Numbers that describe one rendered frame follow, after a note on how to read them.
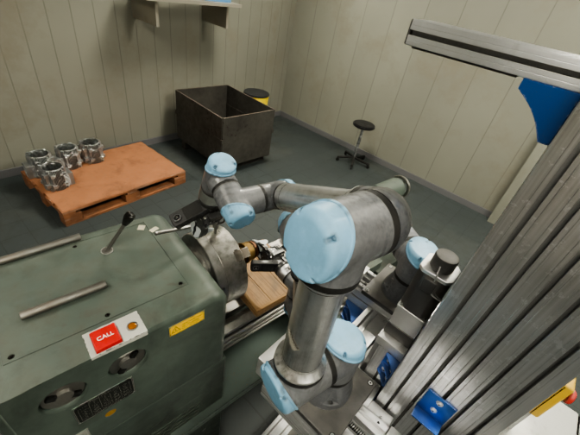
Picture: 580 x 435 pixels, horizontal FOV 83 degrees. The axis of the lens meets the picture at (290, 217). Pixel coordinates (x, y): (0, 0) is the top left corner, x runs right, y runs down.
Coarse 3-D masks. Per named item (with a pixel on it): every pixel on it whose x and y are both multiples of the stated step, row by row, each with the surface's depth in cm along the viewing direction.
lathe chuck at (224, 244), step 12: (216, 240) 121; (228, 240) 122; (228, 252) 120; (228, 264) 118; (240, 264) 121; (228, 276) 118; (240, 276) 122; (228, 288) 119; (240, 288) 124; (228, 300) 124
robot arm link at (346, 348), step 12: (336, 324) 81; (348, 324) 82; (336, 336) 78; (348, 336) 79; (360, 336) 80; (336, 348) 75; (348, 348) 76; (360, 348) 77; (336, 360) 75; (348, 360) 75; (360, 360) 77; (336, 372) 75; (348, 372) 78; (336, 384) 82
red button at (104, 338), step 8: (104, 328) 84; (112, 328) 84; (96, 336) 82; (104, 336) 82; (112, 336) 82; (120, 336) 83; (96, 344) 80; (104, 344) 80; (112, 344) 81; (96, 352) 79
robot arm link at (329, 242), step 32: (352, 192) 52; (288, 224) 50; (320, 224) 45; (352, 224) 45; (384, 224) 49; (288, 256) 51; (320, 256) 45; (352, 256) 46; (320, 288) 50; (352, 288) 52; (320, 320) 57; (288, 352) 66; (320, 352) 64; (288, 384) 68; (320, 384) 72
